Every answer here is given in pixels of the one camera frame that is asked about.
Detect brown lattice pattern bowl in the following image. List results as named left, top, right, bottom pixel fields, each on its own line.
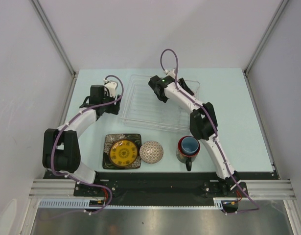
left=139, top=141, right=163, bottom=164

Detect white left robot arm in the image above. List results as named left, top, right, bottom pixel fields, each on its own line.
left=42, top=81, right=121, bottom=196

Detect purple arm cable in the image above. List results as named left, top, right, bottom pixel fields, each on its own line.
left=160, top=48, right=261, bottom=215
left=51, top=74, right=125, bottom=216

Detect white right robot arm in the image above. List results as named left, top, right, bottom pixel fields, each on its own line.
left=148, top=75, right=240, bottom=196

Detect black floral square plate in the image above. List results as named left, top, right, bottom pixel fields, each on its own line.
left=102, top=134, right=141, bottom=170

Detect black floral mug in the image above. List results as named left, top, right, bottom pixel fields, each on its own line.
left=176, top=136, right=201, bottom=171

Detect yellow round plate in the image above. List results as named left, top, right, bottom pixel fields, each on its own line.
left=109, top=140, right=138, bottom=168

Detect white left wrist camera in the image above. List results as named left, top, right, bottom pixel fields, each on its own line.
left=103, top=78, right=118, bottom=98

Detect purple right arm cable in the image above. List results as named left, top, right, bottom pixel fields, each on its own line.
left=160, top=48, right=261, bottom=215

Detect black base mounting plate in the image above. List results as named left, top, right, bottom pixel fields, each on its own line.
left=42, top=171, right=279, bottom=208

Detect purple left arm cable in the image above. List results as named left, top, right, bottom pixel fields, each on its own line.
left=51, top=74, right=125, bottom=216

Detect clear wire dish rack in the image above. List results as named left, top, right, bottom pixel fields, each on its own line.
left=120, top=74, right=189, bottom=134

